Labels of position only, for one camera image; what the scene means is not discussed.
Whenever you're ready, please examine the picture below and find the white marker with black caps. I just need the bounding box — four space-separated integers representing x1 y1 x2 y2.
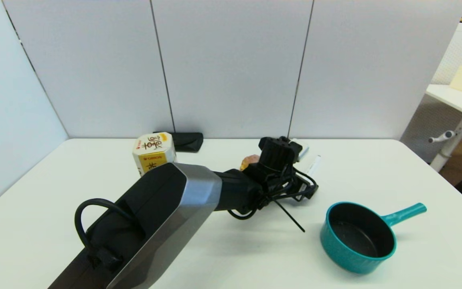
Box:
301 155 322 191

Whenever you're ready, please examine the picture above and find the black zip tie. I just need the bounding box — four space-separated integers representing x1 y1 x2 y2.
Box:
273 199 306 233

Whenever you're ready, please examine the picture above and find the cream puff bread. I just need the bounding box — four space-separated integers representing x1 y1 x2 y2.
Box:
240 155 260 171

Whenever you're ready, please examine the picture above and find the teal plastic saucepan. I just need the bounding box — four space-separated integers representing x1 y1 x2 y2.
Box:
320 201 427 275

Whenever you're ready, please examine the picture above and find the black pouch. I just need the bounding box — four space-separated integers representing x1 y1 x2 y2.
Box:
154 132 204 153

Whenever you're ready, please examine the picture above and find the white desk leg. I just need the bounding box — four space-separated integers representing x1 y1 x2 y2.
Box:
430 114 462 172

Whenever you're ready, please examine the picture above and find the yellow hexagonal chips box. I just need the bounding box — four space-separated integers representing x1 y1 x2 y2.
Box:
132 132 176 177

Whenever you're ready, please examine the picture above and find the white side desk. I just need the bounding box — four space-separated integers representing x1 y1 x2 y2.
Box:
426 83 462 127

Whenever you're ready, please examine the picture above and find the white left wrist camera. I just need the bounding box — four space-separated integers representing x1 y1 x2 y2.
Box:
291 138 310 163

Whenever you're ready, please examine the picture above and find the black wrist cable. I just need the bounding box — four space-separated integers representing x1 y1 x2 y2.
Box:
227 169 319 220

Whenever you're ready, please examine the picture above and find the white desk crank handle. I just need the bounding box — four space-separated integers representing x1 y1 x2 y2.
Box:
428 130 455 144

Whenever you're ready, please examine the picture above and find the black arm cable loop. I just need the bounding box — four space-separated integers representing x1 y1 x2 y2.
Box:
75 198 143 269

